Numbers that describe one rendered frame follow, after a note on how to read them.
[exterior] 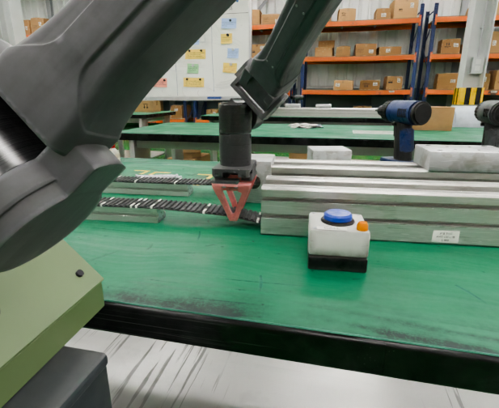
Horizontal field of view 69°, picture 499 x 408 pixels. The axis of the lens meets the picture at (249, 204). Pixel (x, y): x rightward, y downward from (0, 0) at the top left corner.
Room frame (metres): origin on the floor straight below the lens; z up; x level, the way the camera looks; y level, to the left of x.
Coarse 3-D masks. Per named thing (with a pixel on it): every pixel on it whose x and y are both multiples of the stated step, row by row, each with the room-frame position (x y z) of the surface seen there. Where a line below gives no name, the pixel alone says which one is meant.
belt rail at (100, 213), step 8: (96, 208) 0.67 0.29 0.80; (104, 208) 0.66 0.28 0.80; (112, 208) 0.66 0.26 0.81; (120, 208) 0.66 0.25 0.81; (128, 208) 0.66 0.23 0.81; (136, 208) 0.65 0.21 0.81; (144, 208) 0.65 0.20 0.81; (88, 216) 0.67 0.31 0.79; (96, 216) 0.67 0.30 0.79; (104, 216) 0.66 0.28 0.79; (112, 216) 0.66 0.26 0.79; (120, 216) 0.66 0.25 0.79; (128, 216) 0.66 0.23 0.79; (136, 216) 0.66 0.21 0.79; (144, 216) 0.65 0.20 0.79; (152, 216) 0.66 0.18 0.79; (160, 216) 0.66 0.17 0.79
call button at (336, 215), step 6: (330, 210) 0.50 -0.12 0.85; (336, 210) 0.50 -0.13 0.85; (342, 210) 0.50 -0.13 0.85; (324, 216) 0.49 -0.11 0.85; (330, 216) 0.48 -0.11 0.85; (336, 216) 0.48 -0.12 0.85; (342, 216) 0.48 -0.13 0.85; (348, 216) 0.48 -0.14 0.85; (336, 222) 0.47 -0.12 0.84; (342, 222) 0.47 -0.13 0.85
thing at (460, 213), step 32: (288, 192) 0.58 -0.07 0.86; (320, 192) 0.58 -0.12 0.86; (352, 192) 0.57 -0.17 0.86; (384, 192) 0.56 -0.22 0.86; (416, 192) 0.56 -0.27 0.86; (448, 192) 0.56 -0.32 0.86; (480, 192) 0.56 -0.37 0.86; (288, 224) 0.58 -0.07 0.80; (384, 224) 0.56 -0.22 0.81; (416, 224) 0.55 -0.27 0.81; (448, 224) 0.56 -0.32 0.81; (480, 224) 0.55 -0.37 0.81
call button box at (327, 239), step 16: (320, 224) 0.48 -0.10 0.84; (336, 224) 0.47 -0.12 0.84; (352, 224) 0.48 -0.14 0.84; (320, 240) 0.46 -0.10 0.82; (336, 240) 0.45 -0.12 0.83; (352, 240) 0.45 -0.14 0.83; (368, 240) 0.45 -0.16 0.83; (320, 256) 0.46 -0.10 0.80; (336, 256) 0.46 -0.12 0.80; (352, 256) 0.45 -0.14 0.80
